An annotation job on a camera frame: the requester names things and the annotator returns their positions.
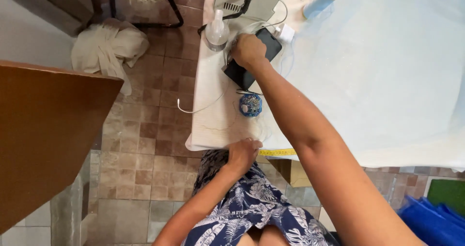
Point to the person's right hand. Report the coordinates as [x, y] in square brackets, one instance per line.
[250, 51]

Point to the brown wooden board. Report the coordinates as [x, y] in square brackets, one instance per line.
[51, 137]

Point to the person's left hand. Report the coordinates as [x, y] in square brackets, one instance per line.
[241, 155]

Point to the person's right fingers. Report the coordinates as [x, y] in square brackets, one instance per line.
[234, 50]

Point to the blue octagonal pin holder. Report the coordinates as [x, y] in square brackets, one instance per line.
[250, 105]

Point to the clear plastic spray bottle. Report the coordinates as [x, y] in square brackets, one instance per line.
[217, 33]

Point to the black smartphone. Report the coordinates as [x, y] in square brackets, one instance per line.
[240, 77]

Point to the pale blue sheer fabric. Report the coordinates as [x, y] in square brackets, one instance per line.
[381, 75]

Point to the black metal chair frame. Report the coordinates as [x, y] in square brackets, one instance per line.
[172, 10]

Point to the cream cloth heap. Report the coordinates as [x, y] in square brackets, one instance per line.
[105, 50]

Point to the yellow measuring tape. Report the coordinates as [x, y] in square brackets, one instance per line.
[278, 152]

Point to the person's left fingers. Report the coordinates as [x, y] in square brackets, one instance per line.
[250, 143]

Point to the grey-white sewing machine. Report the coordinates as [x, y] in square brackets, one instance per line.
[263, 1]

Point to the blue plastic sheet bundle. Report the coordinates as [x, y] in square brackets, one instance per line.
[432, 222]

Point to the light blue thread spool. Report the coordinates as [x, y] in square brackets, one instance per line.
[318, 4]

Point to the blue floral dress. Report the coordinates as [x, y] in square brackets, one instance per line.
[254, 206]

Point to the green mat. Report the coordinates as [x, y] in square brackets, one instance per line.
[448, 195]

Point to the white charger plug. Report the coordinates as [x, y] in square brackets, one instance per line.
[285, 33]

